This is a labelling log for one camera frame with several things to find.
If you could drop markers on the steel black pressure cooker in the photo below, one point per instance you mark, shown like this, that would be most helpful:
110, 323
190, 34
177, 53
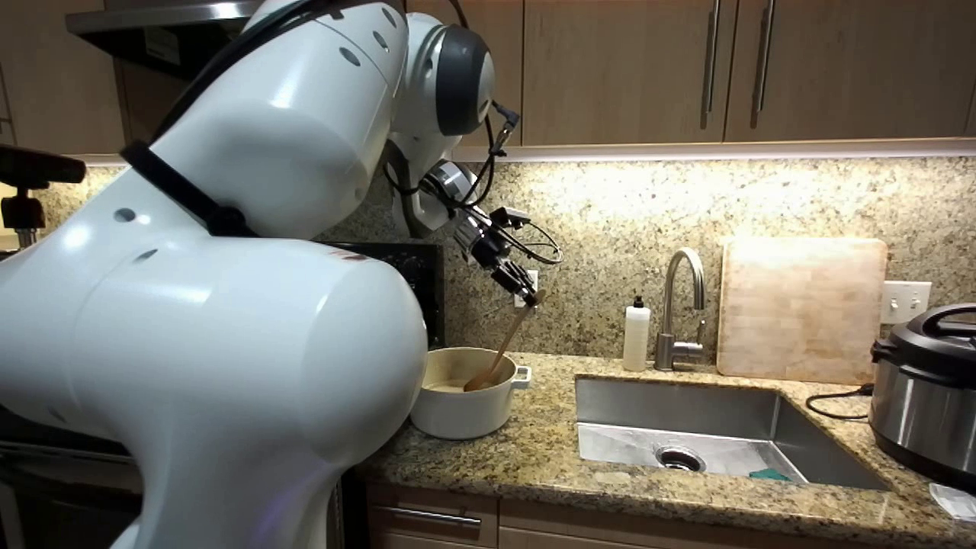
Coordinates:
924, 398

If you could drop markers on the stainless steel sink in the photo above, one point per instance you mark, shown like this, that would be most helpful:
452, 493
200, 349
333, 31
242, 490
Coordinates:
673, 427

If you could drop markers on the white soap bottle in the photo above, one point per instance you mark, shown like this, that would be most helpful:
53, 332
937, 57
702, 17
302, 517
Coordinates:
636, 336

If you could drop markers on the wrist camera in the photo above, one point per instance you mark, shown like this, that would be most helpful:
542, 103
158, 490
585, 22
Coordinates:
510, 217

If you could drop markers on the wooden lower cabinet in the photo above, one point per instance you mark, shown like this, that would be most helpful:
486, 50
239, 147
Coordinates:
612, 529

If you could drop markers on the wooden cabinet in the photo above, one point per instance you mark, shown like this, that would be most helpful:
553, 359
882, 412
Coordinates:
42, 71
612, 529
629, 71

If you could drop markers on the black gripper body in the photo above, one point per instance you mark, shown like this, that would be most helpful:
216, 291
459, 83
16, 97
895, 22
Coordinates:
491, 248

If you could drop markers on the metal kitchen faucet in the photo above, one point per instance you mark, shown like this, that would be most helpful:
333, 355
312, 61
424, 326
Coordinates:
682, 352

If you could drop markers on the metal range hood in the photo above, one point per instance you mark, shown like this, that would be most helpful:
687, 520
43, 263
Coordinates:
154, 31

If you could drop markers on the wooden upper cabinet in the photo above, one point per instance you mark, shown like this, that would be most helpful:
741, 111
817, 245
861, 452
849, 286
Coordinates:
42, 71
629, 71

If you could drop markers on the white cooking pot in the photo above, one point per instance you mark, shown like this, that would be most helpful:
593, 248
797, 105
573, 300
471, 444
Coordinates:
467, 412

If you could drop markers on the green kitchen sponge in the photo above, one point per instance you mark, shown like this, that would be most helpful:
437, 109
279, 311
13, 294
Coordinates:
773, 475

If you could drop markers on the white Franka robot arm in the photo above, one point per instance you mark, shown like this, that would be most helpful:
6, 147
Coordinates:
223, 355

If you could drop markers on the wooden cutting board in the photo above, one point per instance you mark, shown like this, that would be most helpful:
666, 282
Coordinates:
803, 309

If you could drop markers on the black tripod head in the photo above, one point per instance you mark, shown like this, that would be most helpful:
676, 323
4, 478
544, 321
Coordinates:
35, 165

